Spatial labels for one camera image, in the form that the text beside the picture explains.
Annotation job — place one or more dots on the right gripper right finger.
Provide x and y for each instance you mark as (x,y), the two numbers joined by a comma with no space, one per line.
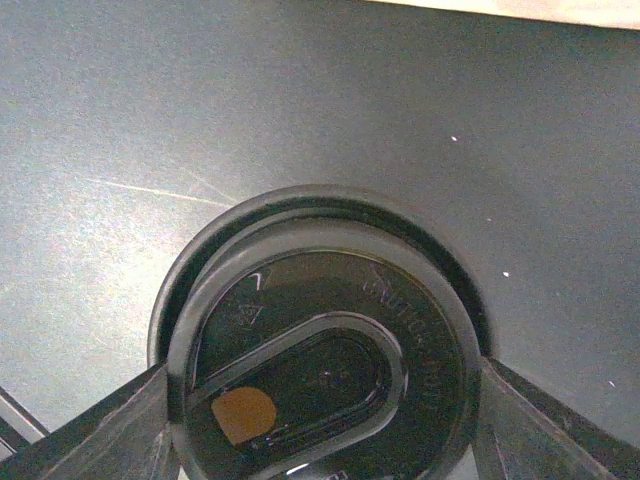
(524,433)

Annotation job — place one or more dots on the blue checkered paper bag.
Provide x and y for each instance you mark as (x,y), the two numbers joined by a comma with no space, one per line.
(623,14)

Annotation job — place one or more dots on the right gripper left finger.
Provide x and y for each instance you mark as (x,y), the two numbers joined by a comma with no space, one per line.
(124,436)

